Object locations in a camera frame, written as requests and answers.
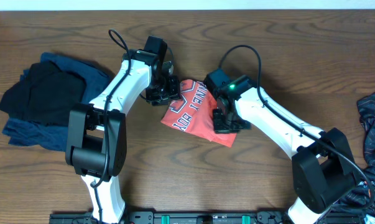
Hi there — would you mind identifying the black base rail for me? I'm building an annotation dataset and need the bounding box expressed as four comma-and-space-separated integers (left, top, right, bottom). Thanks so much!
49, 211, 366, 224

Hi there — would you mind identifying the folded black garment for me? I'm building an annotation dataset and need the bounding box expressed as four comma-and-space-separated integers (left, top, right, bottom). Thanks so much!
0, 61, 86, 126

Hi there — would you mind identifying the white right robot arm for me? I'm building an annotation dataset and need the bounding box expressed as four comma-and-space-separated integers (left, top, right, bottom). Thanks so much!
204, 75, 359, 223

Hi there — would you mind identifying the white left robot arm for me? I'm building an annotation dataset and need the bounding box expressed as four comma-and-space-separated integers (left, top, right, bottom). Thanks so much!
65, 47, 180, 223

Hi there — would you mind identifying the dark patterned garment pile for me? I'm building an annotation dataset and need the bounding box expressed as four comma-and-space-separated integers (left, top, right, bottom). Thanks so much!
332, 92, 375, 223

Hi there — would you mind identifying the coral red t-shirt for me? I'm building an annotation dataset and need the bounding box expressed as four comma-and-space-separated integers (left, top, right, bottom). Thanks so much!
161, 79, 236, 147

